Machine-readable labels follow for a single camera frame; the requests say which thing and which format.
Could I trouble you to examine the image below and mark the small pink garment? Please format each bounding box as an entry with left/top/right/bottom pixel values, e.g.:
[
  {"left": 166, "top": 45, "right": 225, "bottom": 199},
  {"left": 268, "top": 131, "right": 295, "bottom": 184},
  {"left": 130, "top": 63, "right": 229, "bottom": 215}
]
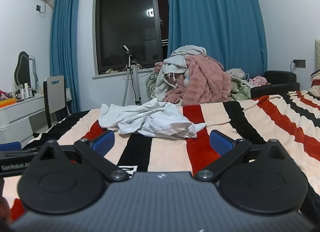
[{"left": 249, "top": 76, "right": 268, "bottom": 86}]

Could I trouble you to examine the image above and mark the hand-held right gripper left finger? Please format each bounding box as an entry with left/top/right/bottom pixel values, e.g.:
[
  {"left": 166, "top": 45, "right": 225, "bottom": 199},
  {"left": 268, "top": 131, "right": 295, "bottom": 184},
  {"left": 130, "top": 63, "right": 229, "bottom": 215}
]
[{"left": 35, "top": 130, "right": 129, "bottom": 182}]

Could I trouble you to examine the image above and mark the silver garment steamer stand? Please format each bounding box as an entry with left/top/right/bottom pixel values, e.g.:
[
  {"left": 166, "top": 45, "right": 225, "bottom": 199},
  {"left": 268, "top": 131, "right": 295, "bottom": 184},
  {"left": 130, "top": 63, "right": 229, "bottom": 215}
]
[{"left": 122, "top": 45, "right": 142, "bottom": 106}]

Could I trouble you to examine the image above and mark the wide blue curtain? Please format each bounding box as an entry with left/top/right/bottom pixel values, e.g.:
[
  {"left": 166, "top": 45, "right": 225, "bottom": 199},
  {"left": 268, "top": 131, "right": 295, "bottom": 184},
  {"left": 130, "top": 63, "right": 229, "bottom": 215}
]
[{"left": 164, "top": 0, "right": 268, "bottom": 72}]

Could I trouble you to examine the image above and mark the orange box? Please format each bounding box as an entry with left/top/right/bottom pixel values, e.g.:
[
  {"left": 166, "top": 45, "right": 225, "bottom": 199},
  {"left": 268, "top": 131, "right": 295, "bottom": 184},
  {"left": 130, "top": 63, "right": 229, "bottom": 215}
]
[{"left": 0, "top": 98, "right": 17, "bottom": 109}]

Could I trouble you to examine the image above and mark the striped fleece blanket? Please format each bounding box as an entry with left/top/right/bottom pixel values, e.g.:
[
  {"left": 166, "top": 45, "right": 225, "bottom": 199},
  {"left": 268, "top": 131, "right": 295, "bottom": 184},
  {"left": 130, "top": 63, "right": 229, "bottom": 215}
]
[{"left": 0, "top": 89, "right": 320, "bottom": 225}]

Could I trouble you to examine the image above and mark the pale green cloth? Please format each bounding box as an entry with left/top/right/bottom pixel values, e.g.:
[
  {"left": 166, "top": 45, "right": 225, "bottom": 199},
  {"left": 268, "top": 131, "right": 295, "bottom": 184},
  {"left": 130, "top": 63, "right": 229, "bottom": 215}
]
[{"left": 226, "top": 68, "right": 252, "bottom": 101}]

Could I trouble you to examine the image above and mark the pale green printed blanket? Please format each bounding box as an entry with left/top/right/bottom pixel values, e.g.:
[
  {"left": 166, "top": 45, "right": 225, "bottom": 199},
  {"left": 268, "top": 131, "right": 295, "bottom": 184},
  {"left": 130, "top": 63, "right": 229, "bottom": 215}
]
[{"left": 146, "top": 70, "right": 163, "bottom": 99}]

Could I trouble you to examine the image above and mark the group of cosmetic bottles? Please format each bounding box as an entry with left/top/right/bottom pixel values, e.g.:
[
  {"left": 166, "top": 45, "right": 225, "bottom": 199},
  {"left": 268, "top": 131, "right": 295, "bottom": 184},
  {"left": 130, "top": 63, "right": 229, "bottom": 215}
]
[{"left": 15, "top": 83, "right": 37, "bottom": 100}]

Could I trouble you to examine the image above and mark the wavy edged mirror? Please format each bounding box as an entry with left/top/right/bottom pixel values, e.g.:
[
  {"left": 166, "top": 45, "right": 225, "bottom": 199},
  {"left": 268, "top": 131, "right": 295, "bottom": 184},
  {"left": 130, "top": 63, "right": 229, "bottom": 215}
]
[{"left": 13, "top": 51, "right": 38, "bottom": 92}]

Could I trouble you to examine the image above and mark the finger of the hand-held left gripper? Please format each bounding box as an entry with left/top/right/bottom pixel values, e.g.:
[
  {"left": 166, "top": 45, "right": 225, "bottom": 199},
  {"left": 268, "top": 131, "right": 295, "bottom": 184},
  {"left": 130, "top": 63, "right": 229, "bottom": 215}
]
[{"left": 0, "top": 142, "right": 22, "bottom": 151}]

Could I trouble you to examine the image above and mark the grey hoodie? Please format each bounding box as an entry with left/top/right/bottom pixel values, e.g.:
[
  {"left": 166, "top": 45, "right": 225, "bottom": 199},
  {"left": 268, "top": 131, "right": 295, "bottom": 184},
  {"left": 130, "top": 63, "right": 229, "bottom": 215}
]
[{"left": 154, "top": 45, "right": 208, "bottom": 102}]

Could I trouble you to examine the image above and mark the pink fluffy robe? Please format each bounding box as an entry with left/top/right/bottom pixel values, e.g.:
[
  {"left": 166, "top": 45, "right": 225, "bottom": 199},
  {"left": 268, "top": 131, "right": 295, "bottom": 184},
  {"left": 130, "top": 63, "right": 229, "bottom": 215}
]
[{"left": 154, "top": 54, "right": 232, "bottom": 106}]

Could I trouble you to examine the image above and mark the beige padded headboard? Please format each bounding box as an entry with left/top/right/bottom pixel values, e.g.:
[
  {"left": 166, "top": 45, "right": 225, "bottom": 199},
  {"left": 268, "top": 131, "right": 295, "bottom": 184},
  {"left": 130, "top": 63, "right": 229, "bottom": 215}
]
[{"left": 314, "top": 39, "right": 320, "bottom": 71}]

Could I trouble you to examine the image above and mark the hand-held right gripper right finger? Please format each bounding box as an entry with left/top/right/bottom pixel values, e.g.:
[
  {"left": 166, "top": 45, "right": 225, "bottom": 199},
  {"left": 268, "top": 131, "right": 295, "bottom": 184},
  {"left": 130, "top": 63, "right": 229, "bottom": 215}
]
[{"left": 196, "top": 130, "right": 288, "bottom": 182}]

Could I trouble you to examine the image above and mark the black armchair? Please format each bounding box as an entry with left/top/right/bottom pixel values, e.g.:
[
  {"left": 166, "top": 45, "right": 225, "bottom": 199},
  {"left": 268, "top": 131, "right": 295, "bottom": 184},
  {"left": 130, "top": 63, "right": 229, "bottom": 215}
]
[{"left": 250, "top": 70, "right": 300, "bottom": 100}]

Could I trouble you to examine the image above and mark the narrow blue curtain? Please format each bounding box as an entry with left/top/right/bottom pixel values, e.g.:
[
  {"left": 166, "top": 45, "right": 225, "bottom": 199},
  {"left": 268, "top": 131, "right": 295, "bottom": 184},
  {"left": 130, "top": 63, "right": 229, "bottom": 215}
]
[{"left": 49, "top": 0, "right": 81, "bottom": 112}]

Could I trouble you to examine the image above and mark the grey backed chair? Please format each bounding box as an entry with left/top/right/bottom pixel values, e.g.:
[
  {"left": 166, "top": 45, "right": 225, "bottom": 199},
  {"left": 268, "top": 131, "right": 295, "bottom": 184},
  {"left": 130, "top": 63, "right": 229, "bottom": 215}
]
[{"left": 43, "top": 75, "right": 68, "bottom": 129}]

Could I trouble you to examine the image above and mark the white dresser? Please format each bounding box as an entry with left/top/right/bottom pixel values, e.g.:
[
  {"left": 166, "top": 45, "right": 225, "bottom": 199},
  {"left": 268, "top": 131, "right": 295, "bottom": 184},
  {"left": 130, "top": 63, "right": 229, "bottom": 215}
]
[{"left": 0, "top": 93, "right": 47, "bottom": 145}]

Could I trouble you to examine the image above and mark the white printed t-shirt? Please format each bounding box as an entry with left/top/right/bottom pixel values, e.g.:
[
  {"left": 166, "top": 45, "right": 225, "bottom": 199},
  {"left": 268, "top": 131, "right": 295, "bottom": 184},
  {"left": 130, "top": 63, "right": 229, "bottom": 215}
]
[{"left": 98, "top": 98, "right": 207, "bottom": 140}]

